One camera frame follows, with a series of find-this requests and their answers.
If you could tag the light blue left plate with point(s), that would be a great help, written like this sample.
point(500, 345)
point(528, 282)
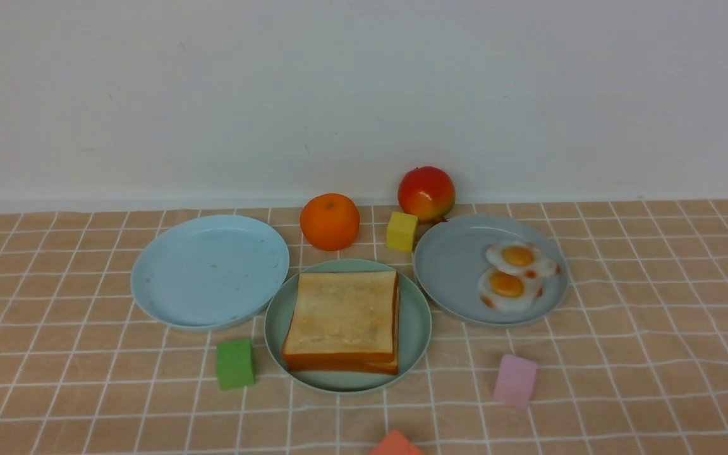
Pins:
point(210, 273)

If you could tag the pink cube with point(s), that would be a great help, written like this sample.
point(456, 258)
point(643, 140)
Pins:
point(515, 381)

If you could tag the orange mandarin fruit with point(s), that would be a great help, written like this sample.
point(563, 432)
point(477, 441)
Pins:
point(330, 222)

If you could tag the red yellow apple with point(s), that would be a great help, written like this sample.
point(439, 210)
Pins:
point(428, 193)

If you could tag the grey-blue right plate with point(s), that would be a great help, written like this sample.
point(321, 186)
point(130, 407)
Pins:
point(450, 258)

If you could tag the lower fried egg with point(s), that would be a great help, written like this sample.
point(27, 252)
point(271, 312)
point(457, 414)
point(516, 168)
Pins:
point(507, 293)

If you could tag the green cube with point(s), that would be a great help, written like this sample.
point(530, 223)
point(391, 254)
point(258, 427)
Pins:
point(234, 364)

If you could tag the yellow cube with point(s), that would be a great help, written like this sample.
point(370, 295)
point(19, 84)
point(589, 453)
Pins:
point(401, 232)

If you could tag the orange-red cube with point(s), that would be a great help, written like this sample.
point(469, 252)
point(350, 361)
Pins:
point(395, 443)

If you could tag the toast slice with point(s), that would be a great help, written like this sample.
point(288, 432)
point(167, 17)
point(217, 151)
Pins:
point(341, 321)
point(391, 367)

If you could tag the fried egg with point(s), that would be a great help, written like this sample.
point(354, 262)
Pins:
point(507, 293)
point(521, 259)

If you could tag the orange checkered tablecloth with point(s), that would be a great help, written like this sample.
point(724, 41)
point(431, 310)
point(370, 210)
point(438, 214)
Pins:
point(634, 362)

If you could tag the green centre plate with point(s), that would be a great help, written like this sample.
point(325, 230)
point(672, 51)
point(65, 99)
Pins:
point(415, 329)

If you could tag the back fried egg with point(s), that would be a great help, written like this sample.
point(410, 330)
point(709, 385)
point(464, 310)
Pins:
point(521, 259)

